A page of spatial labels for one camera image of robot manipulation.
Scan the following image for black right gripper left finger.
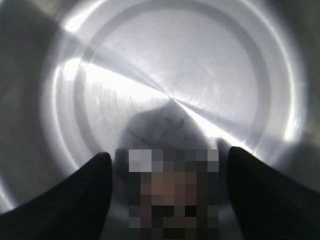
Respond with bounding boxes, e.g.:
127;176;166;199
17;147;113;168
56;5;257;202
0;152;112;240

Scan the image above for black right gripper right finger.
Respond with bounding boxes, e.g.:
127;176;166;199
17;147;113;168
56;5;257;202
228;146;320;240

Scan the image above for stainless steel round bowl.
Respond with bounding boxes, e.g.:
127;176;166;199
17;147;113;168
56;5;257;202
0;0;320;240

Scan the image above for wooden die black pips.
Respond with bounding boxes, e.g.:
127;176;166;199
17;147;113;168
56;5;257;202
115;148;219;240

